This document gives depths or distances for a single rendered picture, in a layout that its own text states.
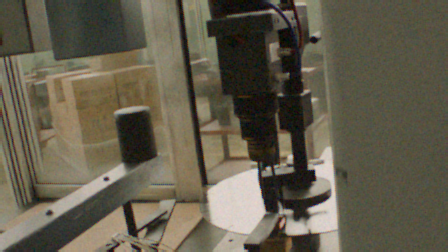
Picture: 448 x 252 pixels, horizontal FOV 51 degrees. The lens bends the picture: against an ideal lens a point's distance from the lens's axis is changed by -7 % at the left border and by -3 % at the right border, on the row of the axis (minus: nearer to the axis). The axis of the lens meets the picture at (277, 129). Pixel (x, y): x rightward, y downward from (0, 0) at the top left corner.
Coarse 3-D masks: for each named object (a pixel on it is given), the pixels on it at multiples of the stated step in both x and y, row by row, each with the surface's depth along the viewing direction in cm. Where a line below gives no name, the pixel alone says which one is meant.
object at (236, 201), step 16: (240, 176) 92; (256, 176) 91; (208, 192) 85; (224, 192) 84; (240, 192) 83; (256, 192) 82; (208, 208) 77; (224, 208) 77; (240, 208) 76; (256, 208) 75; (288, 208) 74; (304, 208) 73; (320, 208) 73; (224, 224) 71; (240, 224) 70; (288, 224) 68; (304, 224) 68; (320, 224) 67; (336, 224) 67
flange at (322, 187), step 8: (320, 176) 84; (296, 184) 78; (304, 184) 78; (312, 184) 80; (320, 184) 80; (328, 184) 80; (288, 192) 78; (296, 192) 77; (304, 192) 77; (312, 192) 77; (320, 192) 77; (328, 192) 78; (288, 200) 75; (296, 200) 75; (304, 200) 75; (312, 200) 76
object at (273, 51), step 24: (240, 0) 55; (216, 24) 55; (240, 24) 54; (264, 24) 53; (240, 48) 57; (264, 48) 56; (288, 48) 60; (240, 72) 57; (264, 72) 57; (240, 96) 58; (264, 96) 58; (240, 120) 61; (264, 120) 59; (264, 144) 61; (240, 240) 87; (288, 240) 66; (336, 240) 83
